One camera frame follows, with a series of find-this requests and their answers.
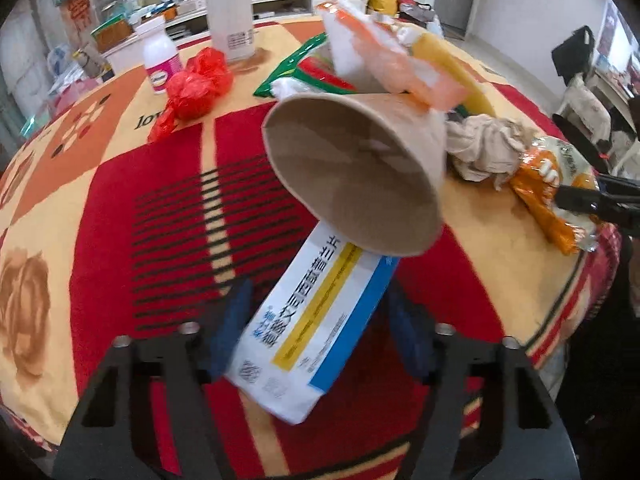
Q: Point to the orange snack wrapper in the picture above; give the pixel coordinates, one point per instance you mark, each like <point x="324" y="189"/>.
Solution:
<point x="546" y="166"/>

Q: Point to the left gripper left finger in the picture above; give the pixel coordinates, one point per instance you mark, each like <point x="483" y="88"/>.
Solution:
<point x="144" y="413"/>

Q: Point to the tall white thermos bottle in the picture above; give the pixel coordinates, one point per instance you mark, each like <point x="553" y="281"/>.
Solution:
<point x="231" y="27"/>

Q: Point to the red plastic bag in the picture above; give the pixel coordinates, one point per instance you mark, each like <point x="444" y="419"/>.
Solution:
<point x="193" y="92"/>

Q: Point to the white paper towel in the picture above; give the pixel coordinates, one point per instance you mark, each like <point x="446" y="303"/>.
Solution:
<point x="284" y="87"/>

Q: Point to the blue yellow white medicine box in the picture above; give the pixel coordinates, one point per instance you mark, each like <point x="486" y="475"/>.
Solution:
<point x="303" y="333"/>

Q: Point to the black hanging bag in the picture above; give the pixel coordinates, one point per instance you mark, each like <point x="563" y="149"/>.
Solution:
<point x="573" y="57"/>

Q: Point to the beige tissue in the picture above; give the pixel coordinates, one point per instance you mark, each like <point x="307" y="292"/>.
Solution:
<point x="483" y="147"/>

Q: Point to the yellow green sponge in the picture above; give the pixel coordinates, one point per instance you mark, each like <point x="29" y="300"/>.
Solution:
<point x="435" y="50"/>

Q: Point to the orange white medicine box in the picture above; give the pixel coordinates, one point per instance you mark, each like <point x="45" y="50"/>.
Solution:
<point x="398" y="71"/>

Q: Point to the brown paper cup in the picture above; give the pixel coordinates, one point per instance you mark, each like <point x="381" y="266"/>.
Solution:
<point x="369" y="165"/>

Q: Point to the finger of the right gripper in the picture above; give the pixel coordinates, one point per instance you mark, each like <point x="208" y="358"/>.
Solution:
<point x="616" y="201"/>

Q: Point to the white floral chair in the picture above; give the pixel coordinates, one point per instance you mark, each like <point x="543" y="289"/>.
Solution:
<point x="584" y="110"/>

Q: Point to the patterned red orange blanket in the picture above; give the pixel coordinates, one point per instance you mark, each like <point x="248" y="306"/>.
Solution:
<point x="104" y="233"/>

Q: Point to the white pink small bottle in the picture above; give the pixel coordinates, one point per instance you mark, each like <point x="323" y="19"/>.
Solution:
<point x="160" y="55"/>

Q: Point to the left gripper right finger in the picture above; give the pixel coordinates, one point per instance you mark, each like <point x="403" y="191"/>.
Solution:
<point x="487" y="414"/>

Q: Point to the green seaweed snack bag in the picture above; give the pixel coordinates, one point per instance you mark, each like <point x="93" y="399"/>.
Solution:
<point x="310" y="63"/>

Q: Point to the white foam block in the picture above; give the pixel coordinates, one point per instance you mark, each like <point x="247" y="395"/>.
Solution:
<point x="354" y="41"/>

